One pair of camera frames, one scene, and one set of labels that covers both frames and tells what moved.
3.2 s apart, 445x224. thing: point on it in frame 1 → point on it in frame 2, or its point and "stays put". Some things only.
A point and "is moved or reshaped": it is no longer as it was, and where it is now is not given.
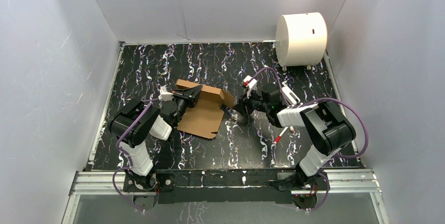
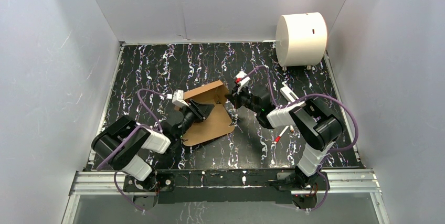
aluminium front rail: x=110 y=183 stays put
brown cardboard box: x=205 y=117 is moved or reshaped
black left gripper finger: x=192 y=93 → x=202 y=110
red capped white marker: x=278 y=138 stays put
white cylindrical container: x=301 y=39 stays put
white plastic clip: x=288 y=95 stays put
